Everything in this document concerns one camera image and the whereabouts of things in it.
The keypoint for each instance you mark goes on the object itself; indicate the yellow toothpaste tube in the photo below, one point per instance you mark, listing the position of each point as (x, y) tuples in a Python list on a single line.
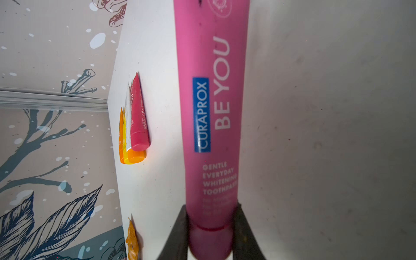
[(124, 149)]

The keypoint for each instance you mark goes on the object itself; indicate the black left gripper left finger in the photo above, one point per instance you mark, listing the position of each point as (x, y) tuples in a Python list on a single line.
[(177, 244)]

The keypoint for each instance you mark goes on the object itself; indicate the orange toothpaste tube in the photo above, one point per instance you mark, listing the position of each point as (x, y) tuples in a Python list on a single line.
[(120, 148)]

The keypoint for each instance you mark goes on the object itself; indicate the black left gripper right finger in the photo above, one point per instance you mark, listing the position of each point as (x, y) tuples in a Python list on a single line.
[(245, 246)]

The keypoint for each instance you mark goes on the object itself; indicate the light pink toothpaste tube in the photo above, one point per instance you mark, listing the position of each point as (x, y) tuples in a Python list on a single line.
[(211, 39)]

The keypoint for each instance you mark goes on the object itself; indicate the dark pink toothpaste tube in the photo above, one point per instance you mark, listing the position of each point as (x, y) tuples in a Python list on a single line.
[(140, 138)]

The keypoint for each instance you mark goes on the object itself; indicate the orange snack wrapper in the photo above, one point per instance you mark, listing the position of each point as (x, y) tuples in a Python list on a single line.
[(132, 242)]

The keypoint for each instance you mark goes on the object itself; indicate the white orange-capped toothpaste tube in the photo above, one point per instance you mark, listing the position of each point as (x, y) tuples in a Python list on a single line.
[(134, 156)]

